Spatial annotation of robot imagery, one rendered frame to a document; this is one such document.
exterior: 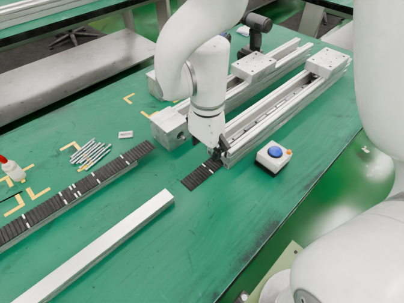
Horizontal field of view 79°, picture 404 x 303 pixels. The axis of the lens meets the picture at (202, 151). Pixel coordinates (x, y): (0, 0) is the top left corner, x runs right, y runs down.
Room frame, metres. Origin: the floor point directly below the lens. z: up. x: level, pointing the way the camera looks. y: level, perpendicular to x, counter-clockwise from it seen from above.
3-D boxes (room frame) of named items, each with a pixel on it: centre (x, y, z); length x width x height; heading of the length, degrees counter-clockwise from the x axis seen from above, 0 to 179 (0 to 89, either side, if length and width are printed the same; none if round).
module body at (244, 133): (0.78, -0.34, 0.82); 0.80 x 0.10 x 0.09; 133
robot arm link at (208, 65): (0.47, -0.01, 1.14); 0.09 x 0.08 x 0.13; 114
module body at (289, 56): (0.92, -0.21, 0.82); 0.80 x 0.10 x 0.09; 133
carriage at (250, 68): (0.92, -0.21, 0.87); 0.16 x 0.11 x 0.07; 133
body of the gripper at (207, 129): (0.48, -0.01, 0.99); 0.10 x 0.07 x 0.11; 44
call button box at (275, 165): (0.50, -0.22, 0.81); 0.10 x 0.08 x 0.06; 43
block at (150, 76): (0.88, 0.15, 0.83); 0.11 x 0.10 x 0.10; 44
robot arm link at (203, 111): (0.48, -0.01, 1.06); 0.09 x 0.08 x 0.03; 44
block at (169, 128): (0.61, 0.10, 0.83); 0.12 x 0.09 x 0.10; 43
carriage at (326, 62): (0.96, -0.52, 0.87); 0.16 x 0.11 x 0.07; 133
